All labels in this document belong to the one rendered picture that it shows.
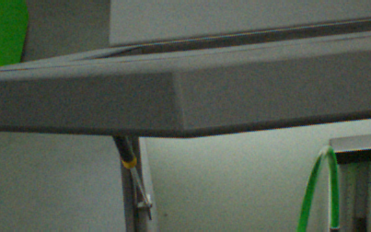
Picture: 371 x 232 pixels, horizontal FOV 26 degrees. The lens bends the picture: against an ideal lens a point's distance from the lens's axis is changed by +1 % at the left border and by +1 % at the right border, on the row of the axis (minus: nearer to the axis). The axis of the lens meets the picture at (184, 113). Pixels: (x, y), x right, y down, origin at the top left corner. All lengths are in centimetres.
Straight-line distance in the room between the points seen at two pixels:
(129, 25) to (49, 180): 215
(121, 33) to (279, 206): 44
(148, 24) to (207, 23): 10
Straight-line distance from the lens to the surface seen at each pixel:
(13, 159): 362
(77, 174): 344
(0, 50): 376
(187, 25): 133
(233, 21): 132
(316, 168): 113
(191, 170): 141
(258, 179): 143
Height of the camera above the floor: 215
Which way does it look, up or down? 36 degrees down
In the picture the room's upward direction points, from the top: 7 degrees counter-clockwise
